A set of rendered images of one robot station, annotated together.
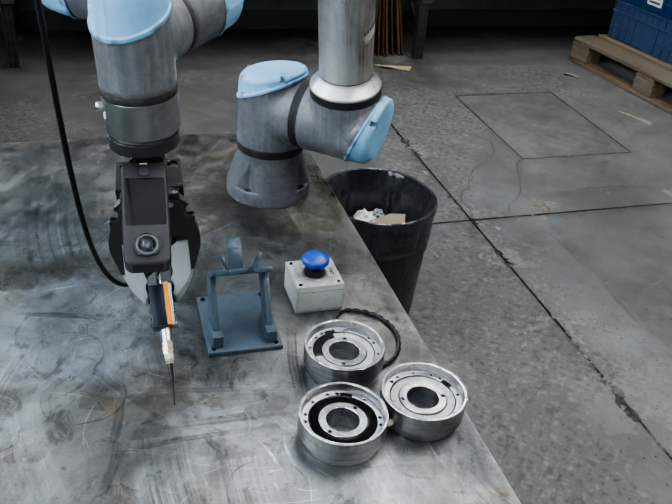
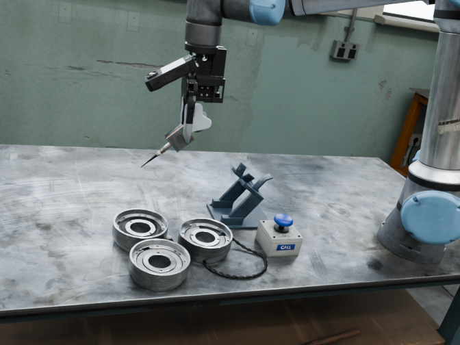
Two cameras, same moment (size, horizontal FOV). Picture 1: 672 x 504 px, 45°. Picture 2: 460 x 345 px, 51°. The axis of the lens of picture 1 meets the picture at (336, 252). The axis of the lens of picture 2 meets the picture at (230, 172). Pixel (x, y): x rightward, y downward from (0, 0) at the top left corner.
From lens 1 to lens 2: 1.15 m
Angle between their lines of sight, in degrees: 74
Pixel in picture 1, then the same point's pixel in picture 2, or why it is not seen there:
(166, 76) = (195, 11)
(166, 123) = (190, 34)
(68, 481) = (119, 168)
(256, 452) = not seen: hidden behind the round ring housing
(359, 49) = (432, 134)
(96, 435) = (146, 174)
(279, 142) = not seen: hidden behind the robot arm
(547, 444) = not seen: outside the picture
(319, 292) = (264, 233)
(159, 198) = (174, 66)
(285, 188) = (393, 235)
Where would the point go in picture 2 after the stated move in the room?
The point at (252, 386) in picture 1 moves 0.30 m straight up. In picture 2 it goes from (182, 215) to (204, 83)
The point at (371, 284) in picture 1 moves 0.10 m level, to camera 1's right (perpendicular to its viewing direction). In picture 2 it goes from (304, 276) to (311, 312)
